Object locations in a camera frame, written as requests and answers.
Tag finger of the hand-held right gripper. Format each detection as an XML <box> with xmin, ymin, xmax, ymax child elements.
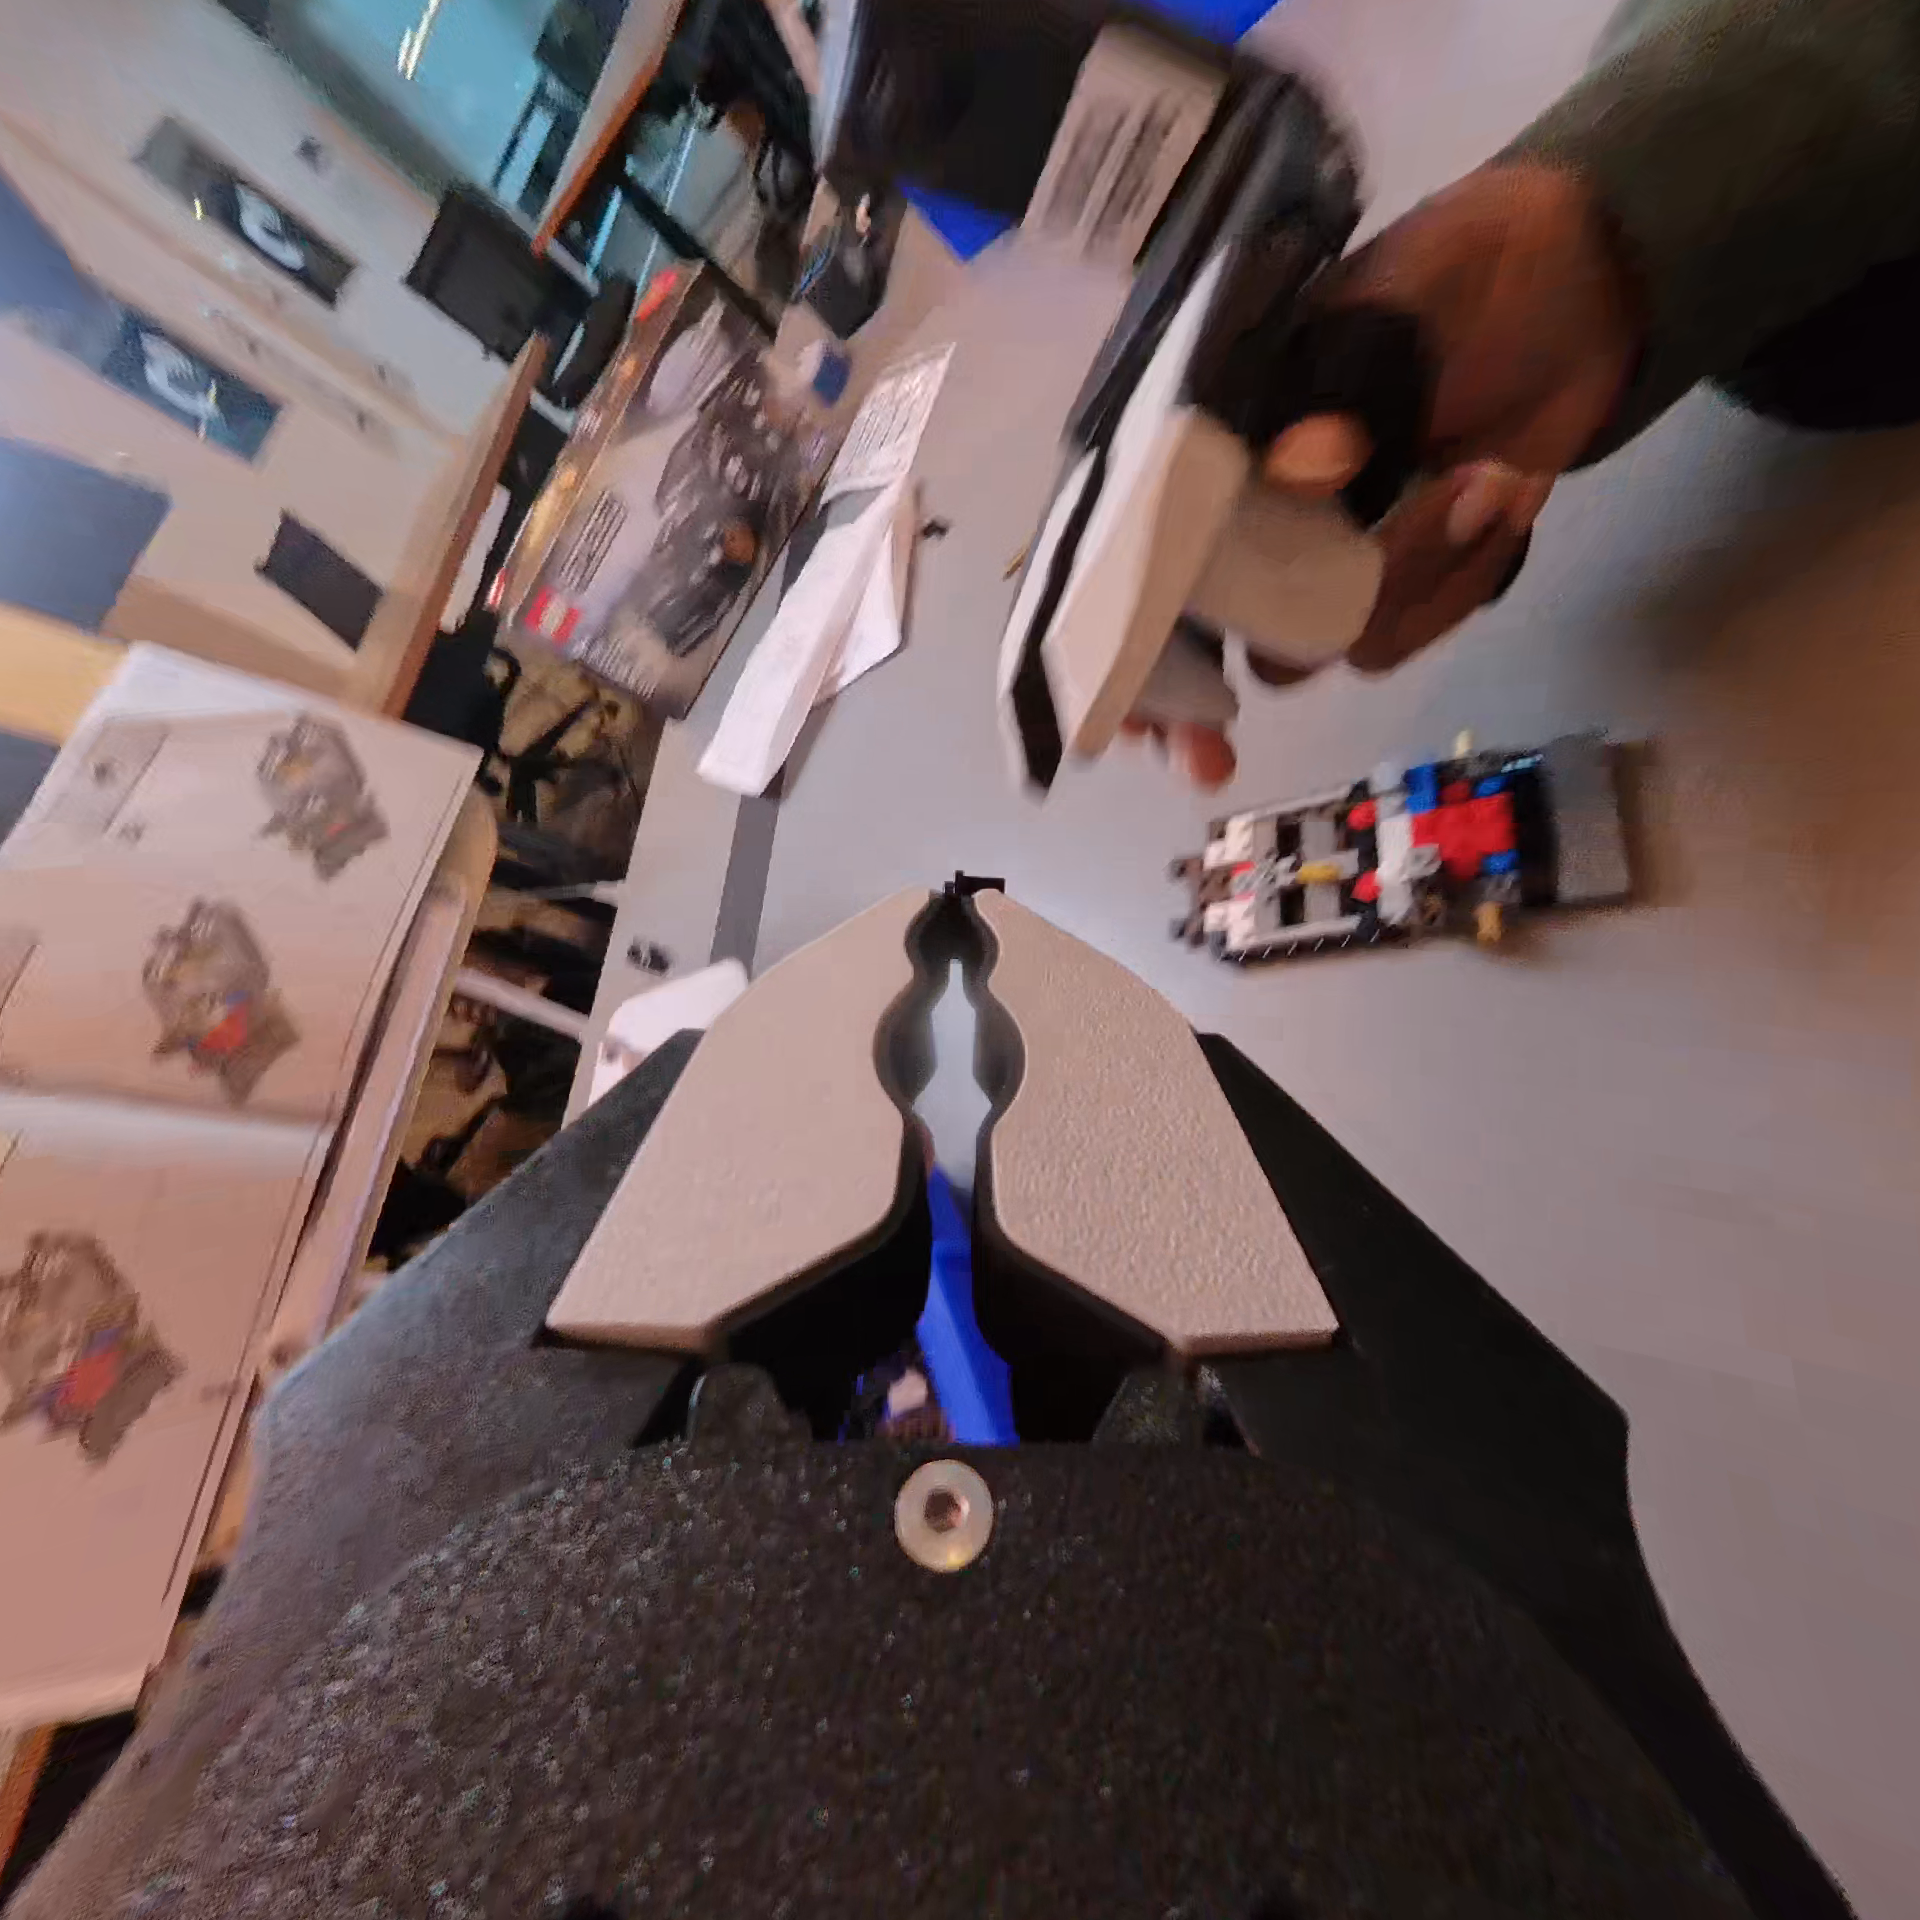
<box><xmin>996</xmin><ymin>450</ymin><xmax>1076</xmax><ymax>798</ymax></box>
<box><xmin>1021</xmin><ymin>256</ymin><xmax>1249</xmax><ymax>768</ymax></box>

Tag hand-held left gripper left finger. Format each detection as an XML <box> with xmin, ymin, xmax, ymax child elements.
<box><xmin>547</xmin><ymin>891</ymin><xmax>950</xmax><ymax>1357</ymax></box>

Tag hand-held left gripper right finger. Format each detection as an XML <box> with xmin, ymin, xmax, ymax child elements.
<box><xmin>966</xmin><ymin>891</ymin><xmax>1345</xmax><ymax>1368</ymax></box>

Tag lego car model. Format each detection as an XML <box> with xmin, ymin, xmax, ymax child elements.
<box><xmin>1166</xmin><ymin>729</ymin><xmax>1643</xmax><ymax>972</ymax></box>

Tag lego instruction booklet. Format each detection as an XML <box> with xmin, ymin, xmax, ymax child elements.
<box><xmin>0</xmin><ymin>641</ymin><xmax>506</xmax><ymax>1741</ymax></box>

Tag lego set box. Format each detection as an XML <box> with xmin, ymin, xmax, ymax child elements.
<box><xmin>489</xmin><ymin>265</ymin><xmax>878</xmax><ymax>722</ymax></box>

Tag white book stand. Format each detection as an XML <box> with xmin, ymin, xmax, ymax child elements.
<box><xmin>451</xmin><ymin>786</ymin><xmax>758</xmax><ymax>1117</ymax></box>

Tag white paper sheets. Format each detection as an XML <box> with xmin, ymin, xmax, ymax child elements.
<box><xmin>694</xmin><ymin>340</ymin><xmax>970</xmax><ymax>800</ymax></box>

